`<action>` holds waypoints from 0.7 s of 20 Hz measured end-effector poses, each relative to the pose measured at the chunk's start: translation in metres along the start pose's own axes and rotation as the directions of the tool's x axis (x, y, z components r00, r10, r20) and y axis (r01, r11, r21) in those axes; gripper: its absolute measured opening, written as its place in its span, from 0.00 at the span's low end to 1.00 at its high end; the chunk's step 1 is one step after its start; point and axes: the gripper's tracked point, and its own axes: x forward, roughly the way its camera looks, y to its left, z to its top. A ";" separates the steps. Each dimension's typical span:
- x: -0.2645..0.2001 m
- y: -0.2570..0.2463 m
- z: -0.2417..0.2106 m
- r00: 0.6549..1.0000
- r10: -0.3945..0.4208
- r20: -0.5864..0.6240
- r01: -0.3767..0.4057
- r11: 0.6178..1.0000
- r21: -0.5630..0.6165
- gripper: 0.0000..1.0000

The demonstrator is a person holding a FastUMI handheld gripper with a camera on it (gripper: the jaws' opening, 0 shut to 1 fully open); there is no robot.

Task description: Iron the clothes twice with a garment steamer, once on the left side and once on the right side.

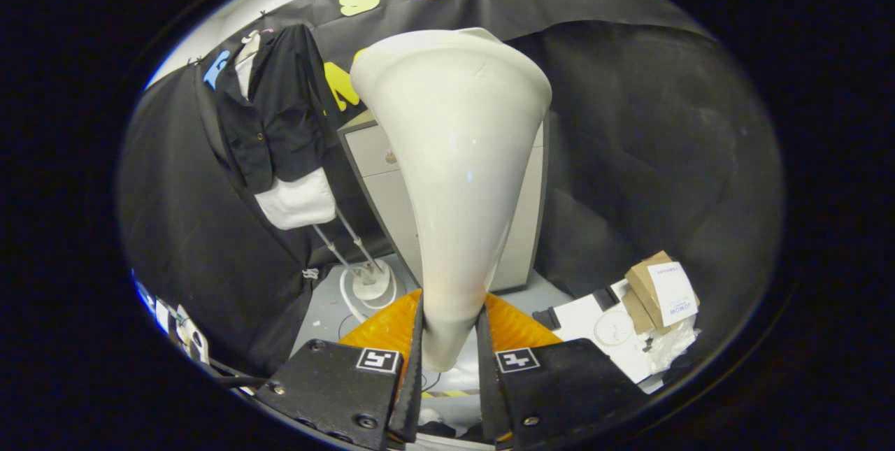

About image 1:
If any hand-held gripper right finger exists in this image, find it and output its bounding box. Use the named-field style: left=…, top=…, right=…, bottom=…
left=478, top=290, right=647, bottom=448

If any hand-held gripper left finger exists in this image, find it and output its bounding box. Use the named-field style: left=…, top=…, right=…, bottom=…
left=252, top=289, right=425, bottom=450

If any white garment steamer head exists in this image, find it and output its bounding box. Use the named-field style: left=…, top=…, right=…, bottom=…
left=350, top=27, right=553, bottom=373

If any white shirt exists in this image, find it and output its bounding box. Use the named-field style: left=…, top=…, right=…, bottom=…
left=234, top=35, right=338, bottom=231

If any black suit jacket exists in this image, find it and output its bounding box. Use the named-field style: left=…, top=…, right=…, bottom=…
left=213, top=23, right=336, bottom=194

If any metal stand with white base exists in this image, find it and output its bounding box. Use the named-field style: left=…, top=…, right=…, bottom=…
left=301, top=208, right=403, bottom=322

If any flat white box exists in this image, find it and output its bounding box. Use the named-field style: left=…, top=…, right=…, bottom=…
left=552, top=280, right=665, bottom=385

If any clear plastic bag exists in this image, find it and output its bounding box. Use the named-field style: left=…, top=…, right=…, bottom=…
left=640, top=325, right=699, bottom=375

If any brown cardboard box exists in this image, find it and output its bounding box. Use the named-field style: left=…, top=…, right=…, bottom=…
left=622, top=250, right=700, bottom=335

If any grey cabinet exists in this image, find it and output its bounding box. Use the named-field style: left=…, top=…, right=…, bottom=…
left=338, top=110, right=550, bottom=292

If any black backdrop cloth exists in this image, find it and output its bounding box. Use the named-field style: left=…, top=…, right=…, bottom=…
left=115, top=0, right=785, bottom=378

